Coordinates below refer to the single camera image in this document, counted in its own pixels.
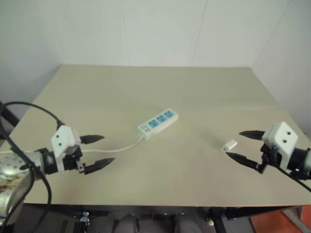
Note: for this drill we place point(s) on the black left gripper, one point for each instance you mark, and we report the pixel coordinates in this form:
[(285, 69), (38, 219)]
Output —
[(72, 160)]

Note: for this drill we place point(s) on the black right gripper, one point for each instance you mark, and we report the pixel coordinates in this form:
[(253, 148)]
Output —
[(266, 155)]

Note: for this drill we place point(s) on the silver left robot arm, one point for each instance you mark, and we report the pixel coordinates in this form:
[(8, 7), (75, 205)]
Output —
[(14, 165)]

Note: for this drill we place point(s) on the white plug adapter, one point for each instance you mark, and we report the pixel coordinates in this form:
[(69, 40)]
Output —
[(229, 145)]

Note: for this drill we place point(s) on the white power strip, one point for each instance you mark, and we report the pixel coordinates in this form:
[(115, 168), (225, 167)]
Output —
[(158, 123)]

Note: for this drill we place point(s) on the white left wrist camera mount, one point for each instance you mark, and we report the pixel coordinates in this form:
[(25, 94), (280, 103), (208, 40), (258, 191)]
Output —
[(63, 142)]

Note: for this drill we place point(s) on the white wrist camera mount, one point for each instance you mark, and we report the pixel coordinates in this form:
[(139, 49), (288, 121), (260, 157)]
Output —
[(281, 140), (63, 142)]

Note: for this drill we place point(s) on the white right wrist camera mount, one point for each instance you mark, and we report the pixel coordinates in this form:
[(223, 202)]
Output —
[(281, 140)]

